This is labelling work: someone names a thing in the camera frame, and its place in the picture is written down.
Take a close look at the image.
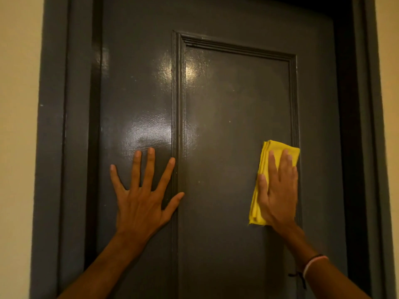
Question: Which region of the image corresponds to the white wristband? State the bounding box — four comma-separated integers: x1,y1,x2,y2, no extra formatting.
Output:
303,255,330,279

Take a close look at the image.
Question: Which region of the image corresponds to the person's right forearm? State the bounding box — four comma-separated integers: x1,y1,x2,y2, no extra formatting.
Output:
278,222,372,299

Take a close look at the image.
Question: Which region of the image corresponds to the black thread bracelet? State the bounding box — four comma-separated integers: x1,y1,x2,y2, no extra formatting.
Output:
288,254,325,290

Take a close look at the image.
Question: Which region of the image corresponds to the person's left hand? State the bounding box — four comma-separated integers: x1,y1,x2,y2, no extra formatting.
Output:
110,147,185,246

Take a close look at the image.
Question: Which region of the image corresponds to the person's right hand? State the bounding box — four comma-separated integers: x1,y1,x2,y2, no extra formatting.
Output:
257,149,299,234

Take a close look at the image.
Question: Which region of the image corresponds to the dark grey panelled door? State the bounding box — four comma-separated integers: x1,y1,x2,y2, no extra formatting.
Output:
87,0,348,299

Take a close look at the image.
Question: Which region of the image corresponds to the person's left forearm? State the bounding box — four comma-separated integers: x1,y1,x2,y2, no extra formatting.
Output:
58,231,151,299

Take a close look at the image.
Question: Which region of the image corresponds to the yellow cleaning cloth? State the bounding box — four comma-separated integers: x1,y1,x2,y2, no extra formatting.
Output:
248,140,300,226

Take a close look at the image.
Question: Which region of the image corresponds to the grey door frame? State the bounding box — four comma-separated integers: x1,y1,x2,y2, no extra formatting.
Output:
30,0,397,299

